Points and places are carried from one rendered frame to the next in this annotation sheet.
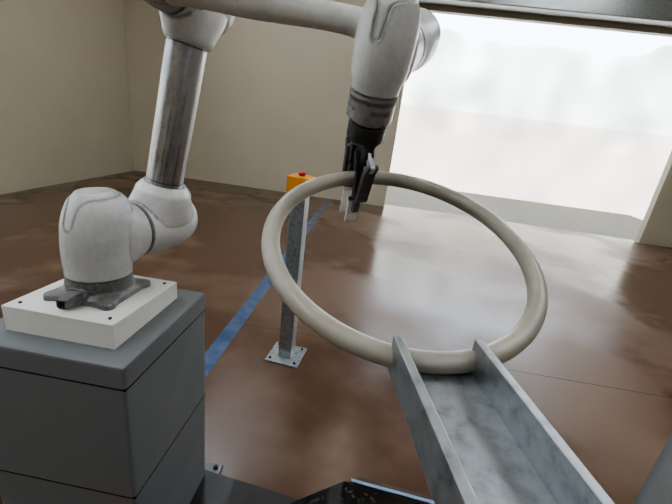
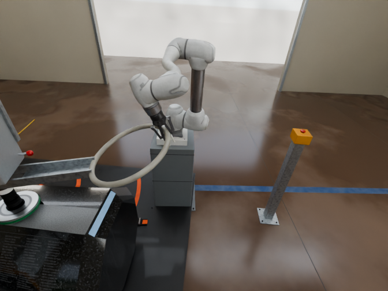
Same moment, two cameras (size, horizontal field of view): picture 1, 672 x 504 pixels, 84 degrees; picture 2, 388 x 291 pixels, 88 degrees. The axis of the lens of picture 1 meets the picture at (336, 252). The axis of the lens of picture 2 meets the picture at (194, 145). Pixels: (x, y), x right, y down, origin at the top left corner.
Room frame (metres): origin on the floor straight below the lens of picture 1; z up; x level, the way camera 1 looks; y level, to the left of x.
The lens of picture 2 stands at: (0.85, -1.05, 1.86)
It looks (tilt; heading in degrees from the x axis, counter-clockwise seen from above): 35 degrees down; 82
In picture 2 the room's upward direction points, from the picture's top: 3 degrees clockwise
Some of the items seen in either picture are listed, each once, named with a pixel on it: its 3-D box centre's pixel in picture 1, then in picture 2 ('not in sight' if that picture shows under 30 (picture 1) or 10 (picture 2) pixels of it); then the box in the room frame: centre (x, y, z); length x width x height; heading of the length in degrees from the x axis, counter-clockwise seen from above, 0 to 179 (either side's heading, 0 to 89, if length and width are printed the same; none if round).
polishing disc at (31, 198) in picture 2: not in sight; (16, 205); (-0.03, -0.21, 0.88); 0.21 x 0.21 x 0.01
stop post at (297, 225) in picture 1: (293, 272); (282, 181); (1.89, 0.22, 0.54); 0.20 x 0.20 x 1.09; 80
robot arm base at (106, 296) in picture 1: (95, 284); (171, 129); (0.86, 0.61, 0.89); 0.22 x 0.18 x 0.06; 176
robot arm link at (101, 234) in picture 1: (101, 230); (175, 116); (0.89, 0.61, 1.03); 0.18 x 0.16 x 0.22; 161
